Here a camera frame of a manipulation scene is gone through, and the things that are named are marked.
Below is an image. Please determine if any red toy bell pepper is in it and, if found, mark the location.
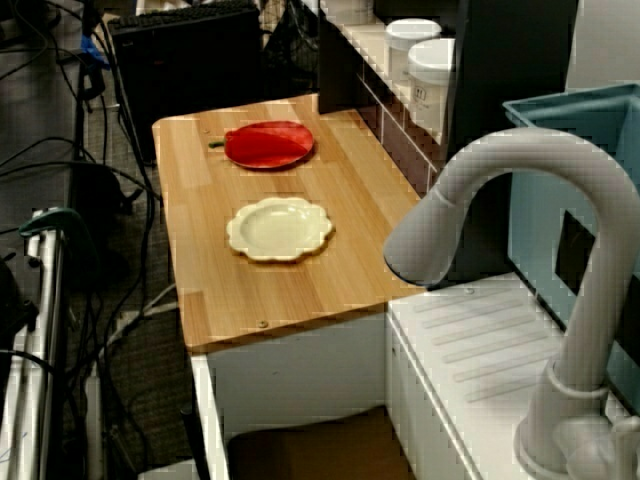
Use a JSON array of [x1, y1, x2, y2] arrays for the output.
[[208, 124, 305, 164]]

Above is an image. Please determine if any cream scalloped plate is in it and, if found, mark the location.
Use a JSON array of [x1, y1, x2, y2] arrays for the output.
[[225, 196, 335, 263]]

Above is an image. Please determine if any red round plate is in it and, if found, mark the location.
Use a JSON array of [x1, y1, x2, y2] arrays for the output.
[[224, 119, 317, 170]]

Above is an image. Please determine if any white toy kitchen cabinet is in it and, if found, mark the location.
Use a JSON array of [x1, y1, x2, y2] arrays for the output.
[[189, 307, 391, 480]]

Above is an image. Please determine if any dark tile backsplash panel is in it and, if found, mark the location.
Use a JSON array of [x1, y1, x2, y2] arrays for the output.
[[349, 54, 444, 199]]

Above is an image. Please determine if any narrow black hutch side panel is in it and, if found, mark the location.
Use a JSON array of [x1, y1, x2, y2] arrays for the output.
[[318, 14, 362, 115]]

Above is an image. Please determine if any white toy sink with drainboard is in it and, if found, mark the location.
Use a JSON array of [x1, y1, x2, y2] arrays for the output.
[[384, 272, 640, 480]]

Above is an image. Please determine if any cream hutch shelf board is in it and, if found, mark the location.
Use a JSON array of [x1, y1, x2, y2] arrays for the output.
[[344, 22, 454, 146]]

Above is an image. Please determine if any white lidded jar with label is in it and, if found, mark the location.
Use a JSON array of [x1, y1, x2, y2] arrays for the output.
[[407, 38, 457, 136], [384, 18, 443, 84]]

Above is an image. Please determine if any brown cardboard sheet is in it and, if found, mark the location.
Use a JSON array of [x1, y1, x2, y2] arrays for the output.
[[227, 404, 419, 480]]

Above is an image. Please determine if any black computer case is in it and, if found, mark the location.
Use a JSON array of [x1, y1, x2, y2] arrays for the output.
[[107, 2, 263, 164]]

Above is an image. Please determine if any teal plastic bin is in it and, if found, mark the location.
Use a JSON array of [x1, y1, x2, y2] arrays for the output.
[[502, 83, 640, 416]]

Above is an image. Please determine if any grey toy faucet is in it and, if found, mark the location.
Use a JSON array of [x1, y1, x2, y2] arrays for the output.
[[383, 127, 640, 480]]

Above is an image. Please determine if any green clamp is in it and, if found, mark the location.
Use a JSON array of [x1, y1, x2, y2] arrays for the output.
[[18, 207, 91, 241]]

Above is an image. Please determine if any blue plastic object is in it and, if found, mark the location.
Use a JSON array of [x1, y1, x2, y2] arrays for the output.
[[81, 29, 112, 70]]

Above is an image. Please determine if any grey floor cable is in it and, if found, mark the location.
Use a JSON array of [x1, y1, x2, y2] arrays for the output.
[[99, 282, 181, 361]]

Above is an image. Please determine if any wide black hutch post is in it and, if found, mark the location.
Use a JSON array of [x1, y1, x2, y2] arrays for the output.
[[447, 0, 579, 161]]

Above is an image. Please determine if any aluminium frame rail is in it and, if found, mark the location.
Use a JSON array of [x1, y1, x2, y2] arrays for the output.
[[0, 209, 69, 480]]

